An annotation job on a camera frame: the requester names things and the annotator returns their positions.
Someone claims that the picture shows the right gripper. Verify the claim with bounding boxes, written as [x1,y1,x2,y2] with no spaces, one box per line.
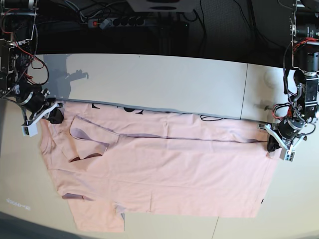
[16,86,64,124]

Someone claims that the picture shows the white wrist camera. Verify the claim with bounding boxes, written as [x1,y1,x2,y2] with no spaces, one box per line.
[280,147,296,162]
[21,123,38,137]

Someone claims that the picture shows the grey box under table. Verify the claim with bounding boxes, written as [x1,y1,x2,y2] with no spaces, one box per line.
[127,0,199,12]

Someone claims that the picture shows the black power strip red switch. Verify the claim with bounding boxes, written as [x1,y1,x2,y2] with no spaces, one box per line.
[87,17,146,29]

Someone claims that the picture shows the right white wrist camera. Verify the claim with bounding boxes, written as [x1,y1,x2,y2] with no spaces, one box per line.
[21,123,38,137]

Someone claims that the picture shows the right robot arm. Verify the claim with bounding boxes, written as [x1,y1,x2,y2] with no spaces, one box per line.
[0,0,64,126]

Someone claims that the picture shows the small label sticker on table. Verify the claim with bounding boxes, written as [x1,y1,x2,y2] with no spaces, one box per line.
[6,198,31,211]

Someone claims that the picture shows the pink T-shirt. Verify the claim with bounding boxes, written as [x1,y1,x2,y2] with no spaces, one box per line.
[40,102,280,232]

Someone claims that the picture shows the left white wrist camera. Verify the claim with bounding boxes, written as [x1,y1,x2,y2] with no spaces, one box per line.
[280,147,296,162]

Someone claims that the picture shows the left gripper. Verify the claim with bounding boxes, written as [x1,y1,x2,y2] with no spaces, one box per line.
[258,117,306,152]

